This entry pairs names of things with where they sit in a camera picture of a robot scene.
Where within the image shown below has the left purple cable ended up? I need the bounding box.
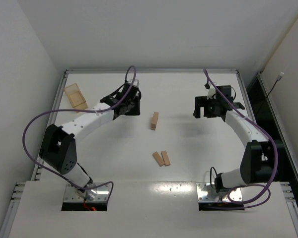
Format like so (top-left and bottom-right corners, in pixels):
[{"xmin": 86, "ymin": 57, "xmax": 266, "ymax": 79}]
[{"xmin": 22, "ymin": 65, "xmax": 114, "ymax": 199}]

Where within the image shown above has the purple cable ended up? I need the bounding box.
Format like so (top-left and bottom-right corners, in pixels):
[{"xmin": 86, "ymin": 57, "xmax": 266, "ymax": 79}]
[
  {"xmin": 203, "ymin": 68, "xmax": 279, "ymax": 207},
  {"xmin": 22, "ymin": 65, "xmax": 114, "ymax": 199}
]

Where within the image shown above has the wood block row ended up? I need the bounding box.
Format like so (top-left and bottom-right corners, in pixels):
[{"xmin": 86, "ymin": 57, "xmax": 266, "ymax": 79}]
[
  {"xmin": 161, "ymin": 150, "xmax": 171, "ymax": 166},
  {"xmin": 151, "ymin": 112, "xmax": 159, "ymax": 125},
  {"xmin": 152, "ymin": 152, "xmax": 165, "ymax": 167}
]

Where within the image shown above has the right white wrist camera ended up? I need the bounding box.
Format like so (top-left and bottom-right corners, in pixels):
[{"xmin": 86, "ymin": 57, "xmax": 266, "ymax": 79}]
[{"xmin": 205, "ymin": 83, "xmax": 216, "ymax": 100}]

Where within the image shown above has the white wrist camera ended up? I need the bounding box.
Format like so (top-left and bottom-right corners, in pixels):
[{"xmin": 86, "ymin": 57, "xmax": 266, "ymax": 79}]
[
  {"xmin": 205, "ymin": 83, "xmax": 216, "ymax": 100},
  {"xmin": 128, "ymin": 79, "xmax": 140, "ymax": 87}
]

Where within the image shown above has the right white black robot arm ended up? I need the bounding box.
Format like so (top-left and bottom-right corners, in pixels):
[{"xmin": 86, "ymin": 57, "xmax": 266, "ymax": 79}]
[{"xmin": 193, "ymin": 83, "xmax": 278, "ymax": 192}]

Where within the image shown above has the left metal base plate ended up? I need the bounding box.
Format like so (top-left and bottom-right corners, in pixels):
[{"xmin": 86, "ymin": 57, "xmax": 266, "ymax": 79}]
[{"xmin": 63, "ymin": 184, "xmax": 110, "ymax": 202}]

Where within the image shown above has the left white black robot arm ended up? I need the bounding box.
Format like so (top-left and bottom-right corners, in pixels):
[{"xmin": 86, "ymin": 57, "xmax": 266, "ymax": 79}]
[{"xmin": 39, "ymin": 80, "xmax": 142, "ymax": 192}]

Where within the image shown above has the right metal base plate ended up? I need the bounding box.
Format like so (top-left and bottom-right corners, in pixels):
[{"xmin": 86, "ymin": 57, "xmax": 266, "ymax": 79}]
[{"xmin": 196, "ymin": 182, "xmax": 231, "ymax": 204}]

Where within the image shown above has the black wall cable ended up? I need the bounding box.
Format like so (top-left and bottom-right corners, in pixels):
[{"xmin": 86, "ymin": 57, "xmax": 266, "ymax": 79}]
[{"xmin": 253, "ymin": 72, "xmax": 285, "ymax": 117}]

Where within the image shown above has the wooden block box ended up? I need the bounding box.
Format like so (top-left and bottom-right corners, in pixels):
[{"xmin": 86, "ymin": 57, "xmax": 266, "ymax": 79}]
[{"xmin": 64, "ymin": 83, "xmax": 88, "ymax": 110}]

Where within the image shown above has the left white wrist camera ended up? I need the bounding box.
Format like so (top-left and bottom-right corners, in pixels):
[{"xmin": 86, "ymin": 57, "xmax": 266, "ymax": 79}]
[{"xmin": 128, "ymin": 79, "xmax": 140, "ymax": 87}]

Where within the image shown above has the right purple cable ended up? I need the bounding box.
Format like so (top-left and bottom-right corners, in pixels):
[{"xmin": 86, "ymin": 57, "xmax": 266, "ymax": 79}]
[{"xmin": 203, "ymin": 68, "xmax": 279, "ymax": 207}]

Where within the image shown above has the metal base plate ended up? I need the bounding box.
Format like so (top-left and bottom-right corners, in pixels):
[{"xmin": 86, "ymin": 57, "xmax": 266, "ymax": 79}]
[
  {"xmin": 63, "ymin": 184, "xmax": 110, "ymax": 202},
  {"xmin": 196, "ymin": 182, "xmax": 231, "ymax": 204}
]

